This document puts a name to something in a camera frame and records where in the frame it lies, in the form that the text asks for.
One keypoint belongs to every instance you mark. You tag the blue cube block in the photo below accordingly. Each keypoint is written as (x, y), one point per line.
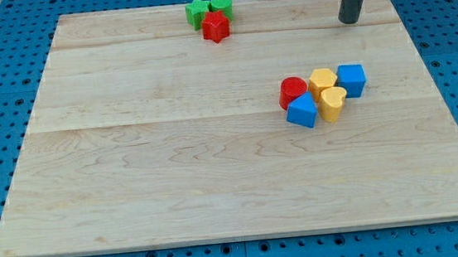
(352, 79)

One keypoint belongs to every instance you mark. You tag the red cylinder block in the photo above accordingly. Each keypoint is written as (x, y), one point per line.
(290, 89)

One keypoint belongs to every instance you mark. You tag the blue triangle block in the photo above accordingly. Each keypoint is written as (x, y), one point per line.
(302, 111)

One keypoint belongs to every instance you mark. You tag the light wooden board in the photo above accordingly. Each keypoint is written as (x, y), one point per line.
(144, 135)

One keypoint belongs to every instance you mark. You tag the red star block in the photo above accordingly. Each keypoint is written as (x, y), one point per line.
(215, 26)

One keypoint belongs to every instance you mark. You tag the yellow hexagon block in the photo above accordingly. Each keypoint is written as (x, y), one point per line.
(320, 80)

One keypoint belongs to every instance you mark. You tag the yellow heart block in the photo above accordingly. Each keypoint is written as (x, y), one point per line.
(332, 101)

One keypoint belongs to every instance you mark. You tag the green star block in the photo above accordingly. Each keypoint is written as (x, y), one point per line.
(195, 12)

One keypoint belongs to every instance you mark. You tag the green cylinder block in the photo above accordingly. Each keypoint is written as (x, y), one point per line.
(225, 6)

